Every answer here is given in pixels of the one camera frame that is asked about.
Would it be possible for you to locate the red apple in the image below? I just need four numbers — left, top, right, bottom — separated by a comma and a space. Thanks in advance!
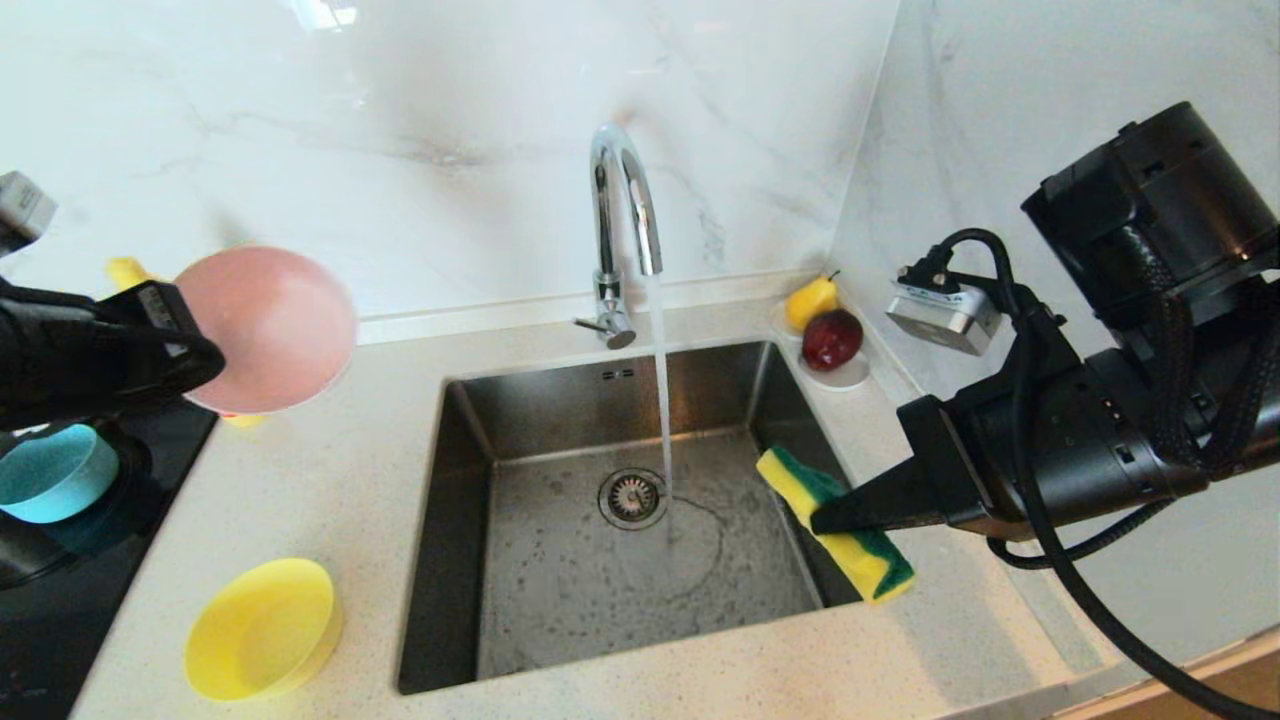
801, 308, 865, 373

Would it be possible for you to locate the yellow pear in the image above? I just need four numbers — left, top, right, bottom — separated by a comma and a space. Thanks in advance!
785, 270, 842, 333

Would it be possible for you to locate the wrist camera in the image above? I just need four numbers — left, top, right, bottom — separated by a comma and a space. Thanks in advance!
0, 171, 59, 259
885, 262, 1004, 358

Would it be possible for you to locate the metal sink drain strainer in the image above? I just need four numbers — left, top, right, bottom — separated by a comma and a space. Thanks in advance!
598, 468, 670, 531

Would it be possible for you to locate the yellow plastic bowl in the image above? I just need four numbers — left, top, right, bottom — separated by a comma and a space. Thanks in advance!
184, 558, 342, 704

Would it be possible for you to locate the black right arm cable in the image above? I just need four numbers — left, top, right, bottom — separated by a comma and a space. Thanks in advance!
925, 228, 1280, 720

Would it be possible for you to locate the chrome gooseneck faucet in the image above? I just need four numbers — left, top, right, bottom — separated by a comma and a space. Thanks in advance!
573, 124, 665, 351

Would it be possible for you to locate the small white dish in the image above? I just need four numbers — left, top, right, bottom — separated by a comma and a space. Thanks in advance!
768, 298, 873, 393

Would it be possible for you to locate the stainless steel sink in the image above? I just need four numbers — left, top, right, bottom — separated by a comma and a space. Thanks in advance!
397, 340, 909, 696

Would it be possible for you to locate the orange dish soap bottle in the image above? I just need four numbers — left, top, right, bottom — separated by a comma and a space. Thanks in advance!
106, 256, 267, 430

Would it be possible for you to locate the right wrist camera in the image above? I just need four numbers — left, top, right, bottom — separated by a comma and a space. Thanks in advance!
885, 262, 1004, 358

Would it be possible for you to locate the green and yellow sponge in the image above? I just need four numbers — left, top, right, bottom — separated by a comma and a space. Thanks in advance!
755, 445, 917, 605

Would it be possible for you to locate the black induction cooktop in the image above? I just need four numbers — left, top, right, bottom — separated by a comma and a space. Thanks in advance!
0, 398, 217, 720

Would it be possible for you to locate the pink plastic bowl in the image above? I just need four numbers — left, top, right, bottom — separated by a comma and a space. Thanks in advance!
174, 245, 359, 416

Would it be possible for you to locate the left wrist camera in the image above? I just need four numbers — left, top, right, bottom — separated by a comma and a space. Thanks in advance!
0, 171, 59, 259

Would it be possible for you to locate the blue plastic bowl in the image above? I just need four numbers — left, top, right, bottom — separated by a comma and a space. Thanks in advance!
0, 423, 120, 525

